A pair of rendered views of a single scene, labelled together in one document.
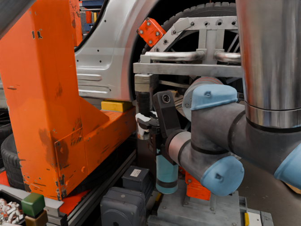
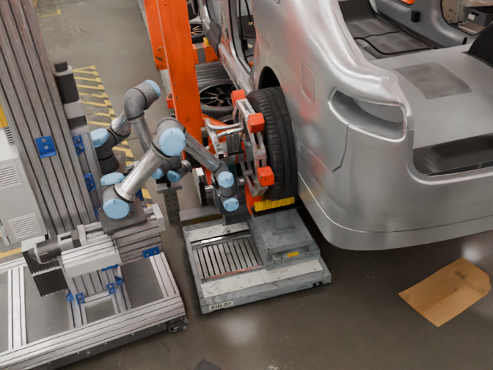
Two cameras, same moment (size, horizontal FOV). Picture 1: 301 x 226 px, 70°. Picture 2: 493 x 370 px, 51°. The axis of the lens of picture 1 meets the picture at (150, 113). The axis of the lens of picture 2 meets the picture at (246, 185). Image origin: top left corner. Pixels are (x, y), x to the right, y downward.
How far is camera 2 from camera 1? 2.85 m
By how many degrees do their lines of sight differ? 55
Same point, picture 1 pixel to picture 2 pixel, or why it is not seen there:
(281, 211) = (357, 289)
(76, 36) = not seen: outside the picture
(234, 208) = (287, 241)
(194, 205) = (270, 223)
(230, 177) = (170, 176)
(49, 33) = (182, 95)
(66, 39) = (194, 95)
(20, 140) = not seen: hidden behind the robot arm
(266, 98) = not seen: hidden behind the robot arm
